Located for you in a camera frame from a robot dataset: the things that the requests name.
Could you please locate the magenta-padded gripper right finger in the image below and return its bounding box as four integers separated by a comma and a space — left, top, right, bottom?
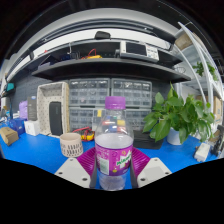
129, 146, 173, 189

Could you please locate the blue box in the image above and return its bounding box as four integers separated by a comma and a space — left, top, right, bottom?
8, 117, 27, 135

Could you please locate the clear box with coloured parts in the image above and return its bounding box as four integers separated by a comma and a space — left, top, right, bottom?
91, 108, 129, 133

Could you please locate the white shelf unit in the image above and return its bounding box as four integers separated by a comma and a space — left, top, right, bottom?
173, 21, 224, 134

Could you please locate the clear bottle with purple cap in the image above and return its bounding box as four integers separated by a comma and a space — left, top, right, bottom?
94, 95, 135, 192

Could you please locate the white perforated basket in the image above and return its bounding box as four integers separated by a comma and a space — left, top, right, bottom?
36, 81, 70, 138

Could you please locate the brown cardboard box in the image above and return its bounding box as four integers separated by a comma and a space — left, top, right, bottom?
0, 126, 20, 147

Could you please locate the beige perforated cup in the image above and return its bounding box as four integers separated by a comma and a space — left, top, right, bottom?
59, 132, 84, 158

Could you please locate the teal device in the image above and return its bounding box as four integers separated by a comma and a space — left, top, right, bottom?
4, 82, 16, 94

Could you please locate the purple box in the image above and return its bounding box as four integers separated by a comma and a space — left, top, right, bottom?
18, 100, 29, 121

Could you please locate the black box with white label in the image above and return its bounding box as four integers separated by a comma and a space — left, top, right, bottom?
133, 129, 164, 150

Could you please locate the yellow multimeter with red leads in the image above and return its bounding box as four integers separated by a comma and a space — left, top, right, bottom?
72, 126, 96, 143

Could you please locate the black flat device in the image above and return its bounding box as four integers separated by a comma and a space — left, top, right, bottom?
48, 101, 64, 137

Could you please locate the green potted plant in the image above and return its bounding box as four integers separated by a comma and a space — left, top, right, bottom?
142, 83, 216, 146

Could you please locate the clear small-parts drawer cabinet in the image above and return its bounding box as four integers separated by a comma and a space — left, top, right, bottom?
124, 108, 153, 132
68, 106, 98, 132
68, 78, 111, 108
110, 78, 153, 109

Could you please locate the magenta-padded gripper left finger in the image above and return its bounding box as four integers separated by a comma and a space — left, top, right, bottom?
54, 147, 99, 190

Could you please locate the white power adapter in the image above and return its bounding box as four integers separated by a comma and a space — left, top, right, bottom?
194, 142, 212, 163

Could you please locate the dark grey box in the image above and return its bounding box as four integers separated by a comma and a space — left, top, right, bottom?
27, 95, 38, 122

